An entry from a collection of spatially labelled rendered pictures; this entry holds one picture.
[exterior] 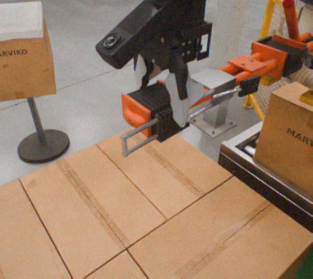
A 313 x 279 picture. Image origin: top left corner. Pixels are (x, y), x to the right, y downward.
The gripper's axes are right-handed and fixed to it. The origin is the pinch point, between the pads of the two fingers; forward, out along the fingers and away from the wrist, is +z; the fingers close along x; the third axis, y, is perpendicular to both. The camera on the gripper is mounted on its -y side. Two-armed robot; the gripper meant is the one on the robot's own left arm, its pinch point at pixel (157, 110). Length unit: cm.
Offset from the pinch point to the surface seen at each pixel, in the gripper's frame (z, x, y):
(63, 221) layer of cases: 73, 46, -11
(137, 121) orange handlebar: -0.5, -1.2, -4.8
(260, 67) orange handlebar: -1.3, -2.3, 24.6
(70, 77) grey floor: 128, 262, 83
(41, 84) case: 58, 131, 17
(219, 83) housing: -1.5, -1.9, 12.9
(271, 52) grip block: -2.0, -0.1, 31.1
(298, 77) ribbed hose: 5.8, -3.3, 40.6
